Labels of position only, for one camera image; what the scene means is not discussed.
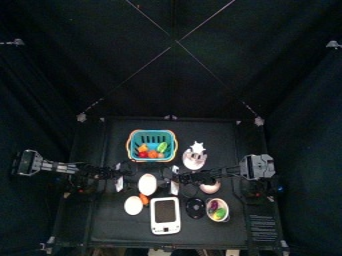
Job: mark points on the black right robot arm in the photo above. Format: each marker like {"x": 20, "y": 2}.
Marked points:
{"x": 249, "y": 167}

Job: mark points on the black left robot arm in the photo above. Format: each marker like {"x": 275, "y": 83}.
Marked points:
{"x": 48, "y": 165}

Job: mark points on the white and pink toy pan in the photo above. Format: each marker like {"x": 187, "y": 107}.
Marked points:
{"x": 192, "y": 163}

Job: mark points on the pink shell-shaped bowl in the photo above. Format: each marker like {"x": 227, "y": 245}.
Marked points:
{"x": 210, "y": 188}

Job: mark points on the red toy tomato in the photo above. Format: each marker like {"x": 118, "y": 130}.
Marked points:
{"x": 143, "y": 155}

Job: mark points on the orange toy fruit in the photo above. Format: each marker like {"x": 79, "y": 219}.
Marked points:
{"x": 152, "y": 154}

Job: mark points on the white egg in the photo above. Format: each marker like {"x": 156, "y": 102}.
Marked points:
{"x": 132, "y": 205}

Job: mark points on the orange toy carrot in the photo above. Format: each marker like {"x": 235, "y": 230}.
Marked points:
{"x": 144, "y": 199}

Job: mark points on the green toy vegetable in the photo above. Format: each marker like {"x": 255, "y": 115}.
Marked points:
{"x": 162, "y": 146}

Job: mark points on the orange toy pepper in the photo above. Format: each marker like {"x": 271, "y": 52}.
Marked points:
{"x": 143, "y": 148}

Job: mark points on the purple toy eggplant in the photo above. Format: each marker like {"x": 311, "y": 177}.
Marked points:
{"x": 212, "y": 206}

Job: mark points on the white kitchen scale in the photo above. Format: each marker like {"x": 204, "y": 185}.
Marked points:
{"x": 164, "y": 225}

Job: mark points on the white bowl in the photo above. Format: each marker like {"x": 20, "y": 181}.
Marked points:
{"x": 223, "y": 204}

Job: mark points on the teal basket with orange rim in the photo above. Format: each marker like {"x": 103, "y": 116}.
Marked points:
{"x": 151, "y": 134}

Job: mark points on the yellow-green toy fruit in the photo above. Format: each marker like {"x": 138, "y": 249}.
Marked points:
{"x": 219, "y": 213}

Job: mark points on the grey frame bracket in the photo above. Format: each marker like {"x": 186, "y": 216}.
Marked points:
{"x": 16, "y": 42}
{"x": 333, "y": 44}
{"x": 82, "y": 117}
{"x": 259, "y": 121}
{"x": 170, "y": 117}

